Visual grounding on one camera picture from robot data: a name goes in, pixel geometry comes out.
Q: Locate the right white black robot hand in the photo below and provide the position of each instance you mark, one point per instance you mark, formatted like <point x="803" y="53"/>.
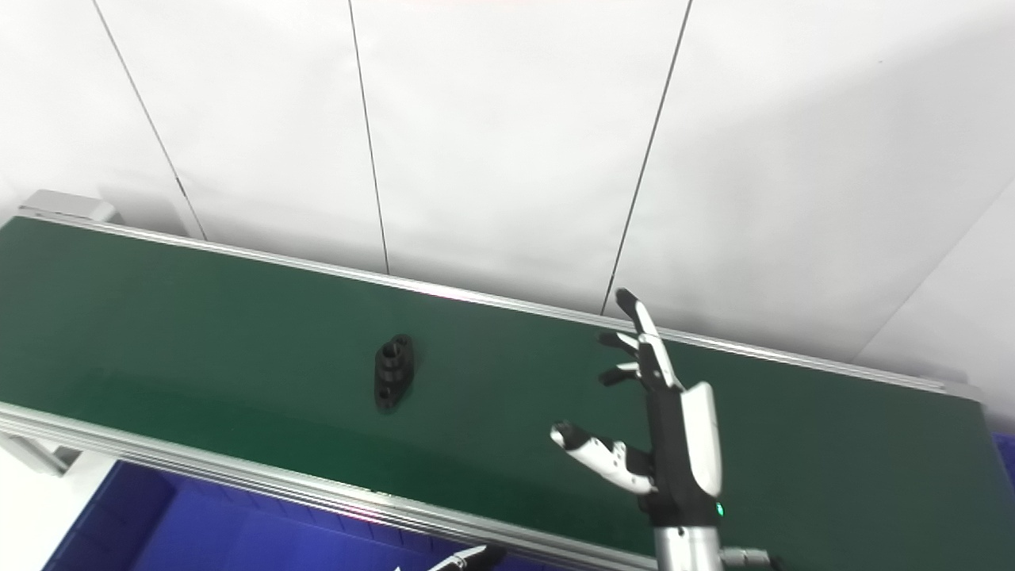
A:
<point x="674" y="460"/>

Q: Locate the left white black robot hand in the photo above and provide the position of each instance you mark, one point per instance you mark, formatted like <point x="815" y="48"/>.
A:
<point x="476" y="561"/>

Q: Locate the black flange part with holes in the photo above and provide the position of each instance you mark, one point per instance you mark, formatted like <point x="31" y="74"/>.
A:
<point x="394" y="373"/>

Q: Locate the green conveyor belt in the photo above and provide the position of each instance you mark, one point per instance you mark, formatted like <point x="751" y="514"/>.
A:
<point x="238" y="349"/>
<point x="238" y="476"/>

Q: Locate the blue plastic bin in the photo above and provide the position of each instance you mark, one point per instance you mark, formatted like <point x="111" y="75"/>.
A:
<point x="1007" y="456"/>
<point x="198" y="531"/>

